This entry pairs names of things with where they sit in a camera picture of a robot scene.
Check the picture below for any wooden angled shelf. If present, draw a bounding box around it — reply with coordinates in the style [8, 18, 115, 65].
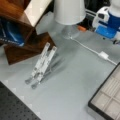
[0, 0, 55, 65]

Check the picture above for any white table lamp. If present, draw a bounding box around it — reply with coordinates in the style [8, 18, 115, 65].
[54, 0, 86, 39]

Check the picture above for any orange small object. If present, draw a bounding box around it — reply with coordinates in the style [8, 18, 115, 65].
[78, 26, 87, 32]

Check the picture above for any black compartment case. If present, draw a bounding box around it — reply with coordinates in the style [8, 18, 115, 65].
[88, 62, 120, 120]

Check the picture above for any white cable with switch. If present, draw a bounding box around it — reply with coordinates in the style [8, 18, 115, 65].
[69, 35, 118, 66]

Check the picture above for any blue book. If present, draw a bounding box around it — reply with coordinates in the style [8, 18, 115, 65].
[0, 18, 24, 46]

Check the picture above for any blue white gripper body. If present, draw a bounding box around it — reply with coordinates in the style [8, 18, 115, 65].
[92, 6, 120, 44]

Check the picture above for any white box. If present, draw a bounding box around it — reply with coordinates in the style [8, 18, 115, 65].
[24, 0, 52, 27]

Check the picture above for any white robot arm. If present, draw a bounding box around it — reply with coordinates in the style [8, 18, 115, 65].
[92, 0, 120, 44]

